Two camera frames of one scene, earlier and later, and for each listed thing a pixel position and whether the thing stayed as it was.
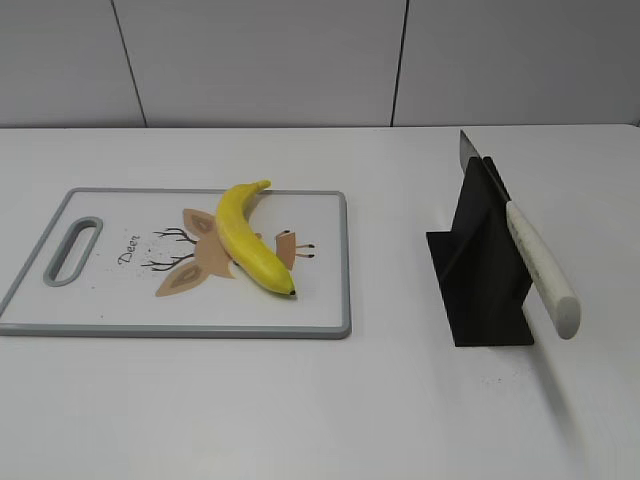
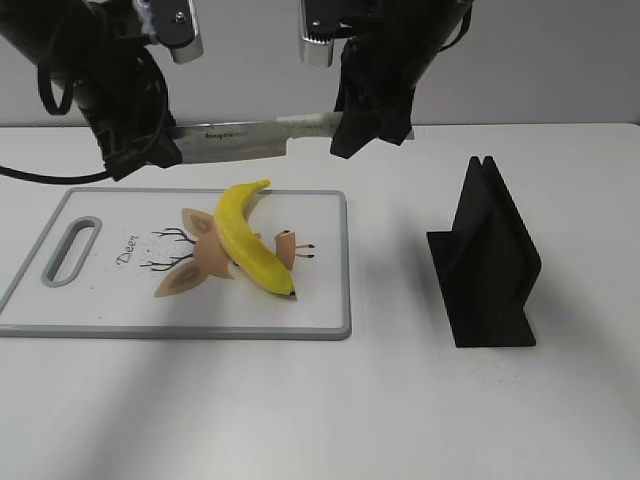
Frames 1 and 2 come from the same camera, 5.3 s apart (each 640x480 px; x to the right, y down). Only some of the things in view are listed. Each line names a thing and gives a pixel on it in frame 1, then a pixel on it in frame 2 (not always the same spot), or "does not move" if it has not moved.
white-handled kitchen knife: (560, 303) → (308, 135)
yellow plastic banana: (246, 243) does not move
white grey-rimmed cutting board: (154, 263) does not move
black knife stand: (481, 270) does not move
